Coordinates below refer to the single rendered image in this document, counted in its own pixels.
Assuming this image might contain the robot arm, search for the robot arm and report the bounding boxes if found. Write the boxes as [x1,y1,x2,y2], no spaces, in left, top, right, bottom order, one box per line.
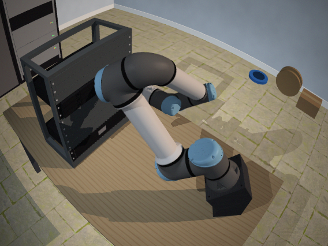
[94,52,240,193]

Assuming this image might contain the dark grey server rack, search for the dark grey server rack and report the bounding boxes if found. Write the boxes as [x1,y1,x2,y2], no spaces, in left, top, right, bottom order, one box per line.
[20,18,132,168]

